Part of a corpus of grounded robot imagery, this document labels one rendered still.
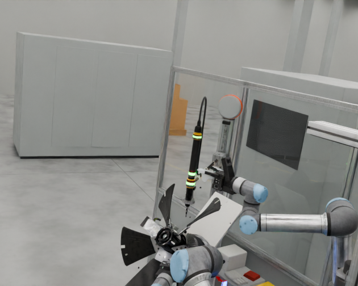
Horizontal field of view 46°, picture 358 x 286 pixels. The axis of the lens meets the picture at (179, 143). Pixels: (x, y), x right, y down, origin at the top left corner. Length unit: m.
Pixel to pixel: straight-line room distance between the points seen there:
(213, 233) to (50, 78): 5.29
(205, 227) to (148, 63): 5.48
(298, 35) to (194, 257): 6.83
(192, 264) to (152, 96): 6.41
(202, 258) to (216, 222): 0.91
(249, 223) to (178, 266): 0.36
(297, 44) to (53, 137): 4.65
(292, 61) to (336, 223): 6.50
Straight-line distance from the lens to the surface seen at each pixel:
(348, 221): 1.86
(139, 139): 8.00
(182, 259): 1.65
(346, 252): 2.04
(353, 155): 2.38
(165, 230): 2.38
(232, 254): 2.85
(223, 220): 2.56
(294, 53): 8.18
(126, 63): 7.64
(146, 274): 2.36
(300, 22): 8.20
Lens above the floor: 2.25
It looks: 13 degrees down
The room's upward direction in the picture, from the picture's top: 7 degrees clockwise
